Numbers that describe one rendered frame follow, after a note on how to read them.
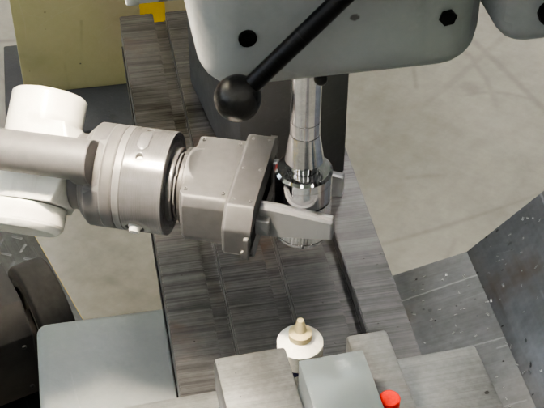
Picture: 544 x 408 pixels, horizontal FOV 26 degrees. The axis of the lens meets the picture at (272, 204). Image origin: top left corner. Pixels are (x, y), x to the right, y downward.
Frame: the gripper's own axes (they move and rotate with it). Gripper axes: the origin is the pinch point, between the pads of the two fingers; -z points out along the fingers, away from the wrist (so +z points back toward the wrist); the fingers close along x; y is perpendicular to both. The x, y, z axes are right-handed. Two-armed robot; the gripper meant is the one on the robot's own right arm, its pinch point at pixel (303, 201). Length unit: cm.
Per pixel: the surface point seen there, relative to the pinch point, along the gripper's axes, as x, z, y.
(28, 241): 62, 56, 73
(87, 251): 100, 62, 113
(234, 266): 10.8, 8.5, 19.9
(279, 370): -10.9, -0.2, 8.8
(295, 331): -5.4, -0.5, 10.0
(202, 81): 35.2, 17.6, 15.4
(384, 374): -9.6, -8.6, 8.8
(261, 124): 22.9, 8.2, 10.8
